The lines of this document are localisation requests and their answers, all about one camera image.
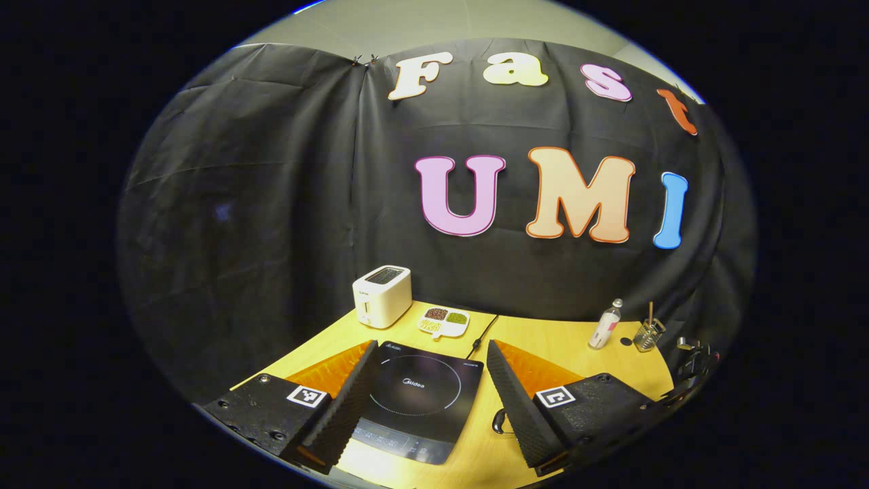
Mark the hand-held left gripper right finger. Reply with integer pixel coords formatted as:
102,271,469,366
486,339,669,476

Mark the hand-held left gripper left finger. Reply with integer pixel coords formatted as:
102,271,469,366
202,340,380,475

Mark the black induction cooktop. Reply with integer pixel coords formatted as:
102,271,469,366
337,341,484,466

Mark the small clear plastic bottle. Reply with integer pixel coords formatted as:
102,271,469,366
588,299,623,350

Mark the white divided dish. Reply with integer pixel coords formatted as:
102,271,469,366
417,306,470,340

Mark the white toaster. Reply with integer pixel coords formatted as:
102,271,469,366
352,265,413,329

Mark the black backdrop cloth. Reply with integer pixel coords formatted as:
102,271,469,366
117,37,758,408

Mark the wire mesh holder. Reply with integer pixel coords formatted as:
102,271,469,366
633,318,667,352

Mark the black power cable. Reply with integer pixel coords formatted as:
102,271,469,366
466,314,500,361

